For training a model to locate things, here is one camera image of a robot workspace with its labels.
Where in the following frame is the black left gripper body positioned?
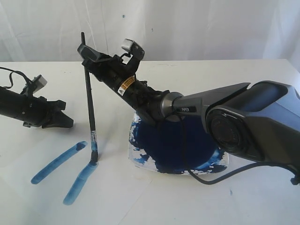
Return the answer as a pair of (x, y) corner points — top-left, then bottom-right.
(18, 97), (51, 128)

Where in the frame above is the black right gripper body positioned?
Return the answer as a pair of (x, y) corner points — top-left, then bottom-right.
(96, 55), (136, 96)

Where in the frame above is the black paintbrush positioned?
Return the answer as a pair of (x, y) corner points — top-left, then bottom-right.
(81, 32), (98, 165)

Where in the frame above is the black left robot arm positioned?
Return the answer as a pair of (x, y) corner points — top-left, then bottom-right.
(0, 87), (74, 128)

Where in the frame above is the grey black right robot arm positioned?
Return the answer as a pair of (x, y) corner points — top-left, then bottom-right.
(77, 44), (300, 171)

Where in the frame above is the white paper sheet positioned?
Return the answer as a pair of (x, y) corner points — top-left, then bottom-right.
(0, 110), (151, 225)

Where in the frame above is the white backdrop cloth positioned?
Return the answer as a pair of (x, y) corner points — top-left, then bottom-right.
(0, 0), (300, 63)

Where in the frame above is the white square paint dish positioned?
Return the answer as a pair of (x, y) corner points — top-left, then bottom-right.
(128, 113), (229, 175)

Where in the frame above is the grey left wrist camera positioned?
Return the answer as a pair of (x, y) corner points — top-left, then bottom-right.
(29, 75), (47, 94)

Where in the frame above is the black left camera cable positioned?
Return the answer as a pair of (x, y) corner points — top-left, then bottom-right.
(0, 67), (33, 94)

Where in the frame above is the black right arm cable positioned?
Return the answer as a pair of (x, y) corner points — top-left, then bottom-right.
(119, 52), (300, 186)

